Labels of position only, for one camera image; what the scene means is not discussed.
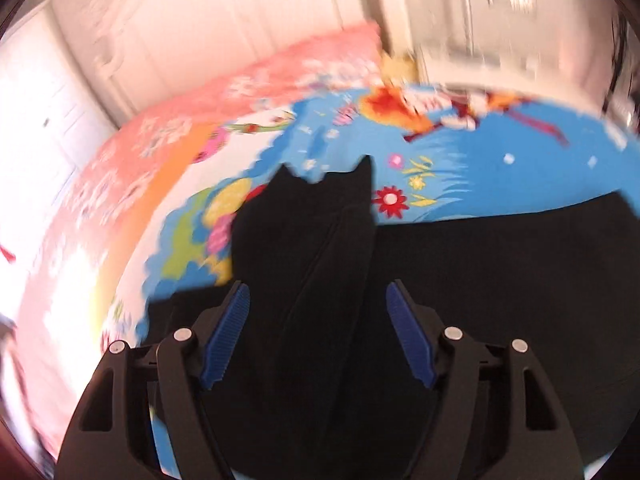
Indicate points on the blue cartoon printed blanket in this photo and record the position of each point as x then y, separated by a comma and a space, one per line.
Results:
475, 160

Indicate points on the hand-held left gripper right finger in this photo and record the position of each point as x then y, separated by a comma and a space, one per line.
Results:
407, 335

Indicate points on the white wooden headboard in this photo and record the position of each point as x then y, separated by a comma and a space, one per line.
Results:
225, 20

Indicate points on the black pants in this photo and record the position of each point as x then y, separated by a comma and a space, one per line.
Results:
310, 240

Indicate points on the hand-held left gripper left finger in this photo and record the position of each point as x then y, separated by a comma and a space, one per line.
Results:
227, 335

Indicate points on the pink floral bedsheet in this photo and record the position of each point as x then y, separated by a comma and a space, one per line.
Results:
150, 135

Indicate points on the white door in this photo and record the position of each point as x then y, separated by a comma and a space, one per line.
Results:
40, 100

